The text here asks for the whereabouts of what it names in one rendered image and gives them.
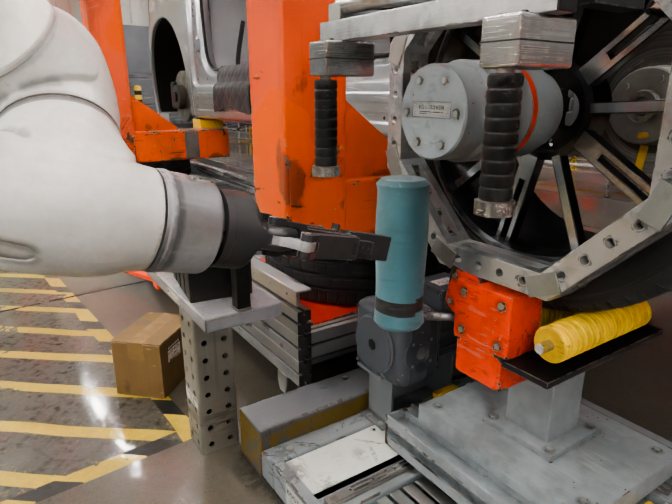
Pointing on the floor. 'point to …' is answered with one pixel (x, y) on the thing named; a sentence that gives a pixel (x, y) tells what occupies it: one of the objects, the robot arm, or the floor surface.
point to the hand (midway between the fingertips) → (364, 245)
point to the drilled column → (209, 385)
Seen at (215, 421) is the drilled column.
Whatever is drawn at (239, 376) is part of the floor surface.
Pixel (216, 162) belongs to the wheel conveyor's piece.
